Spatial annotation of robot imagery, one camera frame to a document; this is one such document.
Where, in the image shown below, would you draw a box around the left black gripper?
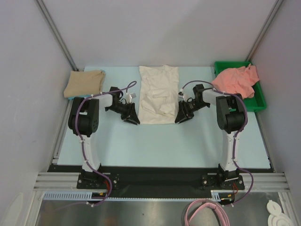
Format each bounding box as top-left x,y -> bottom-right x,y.
106,102 -> 140,125

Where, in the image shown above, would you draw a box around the cream white t shirt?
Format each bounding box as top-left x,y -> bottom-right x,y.
138,65 -> 179,125

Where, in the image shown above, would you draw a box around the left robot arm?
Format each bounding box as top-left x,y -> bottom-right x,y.
68,87 -> 140,188

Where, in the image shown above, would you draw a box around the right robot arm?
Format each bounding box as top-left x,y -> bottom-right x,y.
175,84 -> 248,189

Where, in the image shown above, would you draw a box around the folded tan t shirt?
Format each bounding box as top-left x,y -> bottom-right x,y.
63,70 -> 106,97

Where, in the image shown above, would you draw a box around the pink t shirt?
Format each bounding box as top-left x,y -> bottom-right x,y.
212,64 -> 260,99

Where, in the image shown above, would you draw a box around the green plastic bin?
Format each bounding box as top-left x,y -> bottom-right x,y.
214,61 -> 267,112

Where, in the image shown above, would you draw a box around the white round plastic parts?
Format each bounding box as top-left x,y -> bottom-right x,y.
266,200 -> 294,226

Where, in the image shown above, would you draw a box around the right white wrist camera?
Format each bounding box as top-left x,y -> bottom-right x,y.
178,89 -> 187,101

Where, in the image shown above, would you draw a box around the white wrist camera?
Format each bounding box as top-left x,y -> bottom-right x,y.
178,89 -> 187,101
126,93 -> 136,104

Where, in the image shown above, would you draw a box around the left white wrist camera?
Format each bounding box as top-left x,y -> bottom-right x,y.
126,93 -> 136,104

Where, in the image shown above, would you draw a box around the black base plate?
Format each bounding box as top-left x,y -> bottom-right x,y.
47,165 -> 276,199

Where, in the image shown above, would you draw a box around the pink coiled cable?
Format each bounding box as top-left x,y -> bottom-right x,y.
184,199 -> 231,226

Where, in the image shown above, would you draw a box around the aluminium frame rail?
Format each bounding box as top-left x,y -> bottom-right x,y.
33,172 -> 290,192

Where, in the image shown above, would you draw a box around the slotted cable duct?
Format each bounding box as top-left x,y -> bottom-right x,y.
44,191 -> 107,201

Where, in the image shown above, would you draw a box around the left aluminium corner post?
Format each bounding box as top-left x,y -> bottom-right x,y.
34,0 -> 79,71

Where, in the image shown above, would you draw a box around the aluminium corner post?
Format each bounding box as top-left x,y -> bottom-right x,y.
245,0 -> 285,61
34,0 -> 79,71

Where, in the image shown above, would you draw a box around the right aluminium corner post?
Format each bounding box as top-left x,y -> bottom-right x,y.
245,0 -> 285,61

